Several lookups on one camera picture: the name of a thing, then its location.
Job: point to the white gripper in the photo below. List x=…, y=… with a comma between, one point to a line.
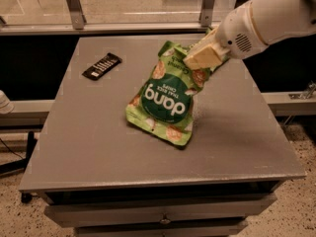
x=237, y=30

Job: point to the green dang rice chip bag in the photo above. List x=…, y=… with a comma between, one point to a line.
x=164, y=104

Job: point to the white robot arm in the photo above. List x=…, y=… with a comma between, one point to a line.
x=278, y=20

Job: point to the green kettle chip bag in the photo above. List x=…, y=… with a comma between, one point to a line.
x=217, y=55

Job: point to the black rxbar chocolate bar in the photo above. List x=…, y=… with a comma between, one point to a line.
x=101, y=67

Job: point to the grey drawer cabinet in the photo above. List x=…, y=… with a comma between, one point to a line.
x=213, y=215

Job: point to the white object at left edge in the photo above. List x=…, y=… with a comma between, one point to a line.
x=6, y=106

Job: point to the black chair base leg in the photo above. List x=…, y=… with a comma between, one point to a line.
x=24, y=161

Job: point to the metal window frame rail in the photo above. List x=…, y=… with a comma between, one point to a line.
x=82, y=17

